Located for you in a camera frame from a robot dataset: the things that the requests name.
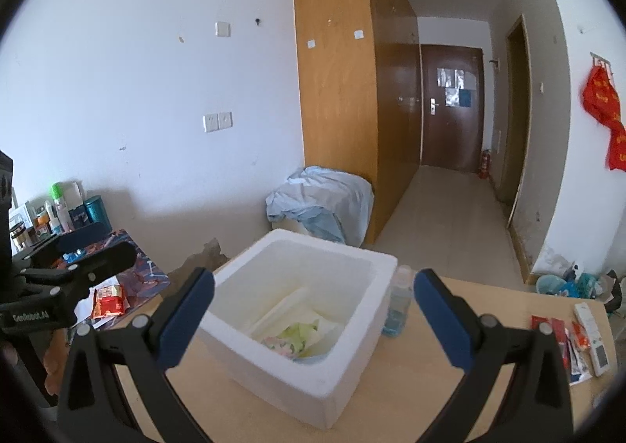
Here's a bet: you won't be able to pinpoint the green pink tissue pack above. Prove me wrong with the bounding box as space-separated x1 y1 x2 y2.
261 319 320 359

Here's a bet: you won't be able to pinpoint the white tissue paper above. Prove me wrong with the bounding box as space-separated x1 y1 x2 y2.
244 287 344 364

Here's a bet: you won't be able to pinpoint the person left hand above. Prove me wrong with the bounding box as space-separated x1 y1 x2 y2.
42 330 69 395

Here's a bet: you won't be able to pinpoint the red orange snack packet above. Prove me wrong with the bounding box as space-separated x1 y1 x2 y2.
91 284 130 319

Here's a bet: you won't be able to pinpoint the teal canister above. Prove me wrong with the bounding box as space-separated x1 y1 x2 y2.
84 195 112 229

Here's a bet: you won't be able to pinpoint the blue white toothpaste tube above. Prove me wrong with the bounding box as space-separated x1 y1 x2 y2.
565 328 592 386

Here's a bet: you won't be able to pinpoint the white remote control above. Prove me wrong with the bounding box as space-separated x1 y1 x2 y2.
574 302 610 377

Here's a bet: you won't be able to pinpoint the red snack sachet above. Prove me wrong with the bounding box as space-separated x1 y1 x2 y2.
569 321 590 367

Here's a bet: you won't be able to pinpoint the red wet wipes pack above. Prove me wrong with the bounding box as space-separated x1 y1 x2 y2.
530 315 571 381

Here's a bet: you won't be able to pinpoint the white styrofoam box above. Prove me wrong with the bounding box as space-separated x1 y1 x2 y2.
197 229 398 429

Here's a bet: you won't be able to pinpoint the blue spray bottle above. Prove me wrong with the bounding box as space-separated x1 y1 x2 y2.
382 265 415 337

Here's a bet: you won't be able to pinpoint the light blue covered bundle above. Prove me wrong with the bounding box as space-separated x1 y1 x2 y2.
265 165 374 247

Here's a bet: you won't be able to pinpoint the red fire extinguisher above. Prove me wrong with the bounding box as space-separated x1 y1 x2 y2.
478 150 491 179

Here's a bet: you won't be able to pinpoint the wooden wardrobe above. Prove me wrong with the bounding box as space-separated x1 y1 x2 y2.
294 0 421 244

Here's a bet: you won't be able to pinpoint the red hanging bags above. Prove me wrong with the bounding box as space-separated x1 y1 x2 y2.
583 65 626 171

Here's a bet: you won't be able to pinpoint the dark brown entrance door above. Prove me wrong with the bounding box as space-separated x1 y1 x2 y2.
421 45 484 173

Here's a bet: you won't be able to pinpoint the white wall socket plate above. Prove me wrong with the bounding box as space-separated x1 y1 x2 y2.
203 111 234 133

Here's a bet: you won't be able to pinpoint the wall coat hook rack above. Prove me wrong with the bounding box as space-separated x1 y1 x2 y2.
590 52 611 72

